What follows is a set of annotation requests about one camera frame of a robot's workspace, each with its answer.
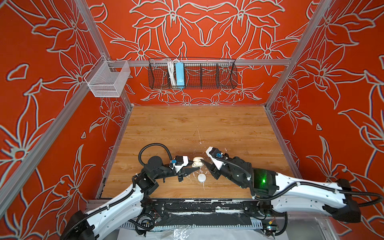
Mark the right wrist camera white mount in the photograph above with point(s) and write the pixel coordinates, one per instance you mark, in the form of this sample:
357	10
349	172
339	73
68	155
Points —
216	156

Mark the white round disc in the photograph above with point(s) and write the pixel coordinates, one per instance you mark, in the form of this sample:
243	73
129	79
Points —
202	178

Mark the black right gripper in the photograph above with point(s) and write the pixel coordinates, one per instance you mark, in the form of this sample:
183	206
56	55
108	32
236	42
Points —
215	173

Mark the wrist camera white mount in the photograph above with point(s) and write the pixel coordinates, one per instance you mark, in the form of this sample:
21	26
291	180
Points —
216	156
179	162

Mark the small green circuit board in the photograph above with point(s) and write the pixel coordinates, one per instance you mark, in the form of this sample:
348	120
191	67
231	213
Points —
270	230

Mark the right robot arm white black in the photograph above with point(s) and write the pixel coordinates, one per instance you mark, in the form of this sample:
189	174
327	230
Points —
278	193

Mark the blue flat box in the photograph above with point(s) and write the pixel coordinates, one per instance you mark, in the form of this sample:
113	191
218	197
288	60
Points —
180	75

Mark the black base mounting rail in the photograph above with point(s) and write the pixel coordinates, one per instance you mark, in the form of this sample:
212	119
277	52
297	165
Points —
212	213

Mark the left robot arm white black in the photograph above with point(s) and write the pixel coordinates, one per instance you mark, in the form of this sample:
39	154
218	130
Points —
130	204

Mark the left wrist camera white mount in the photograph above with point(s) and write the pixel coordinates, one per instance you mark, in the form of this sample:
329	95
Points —
179	162

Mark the black wire wall basket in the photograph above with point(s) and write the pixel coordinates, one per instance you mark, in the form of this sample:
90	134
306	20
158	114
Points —
200	74

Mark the clear plastic wall bin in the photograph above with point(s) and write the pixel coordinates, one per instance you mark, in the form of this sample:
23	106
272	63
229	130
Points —
107	79

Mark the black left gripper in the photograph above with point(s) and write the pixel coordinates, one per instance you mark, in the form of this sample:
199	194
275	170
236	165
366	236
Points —
186	172

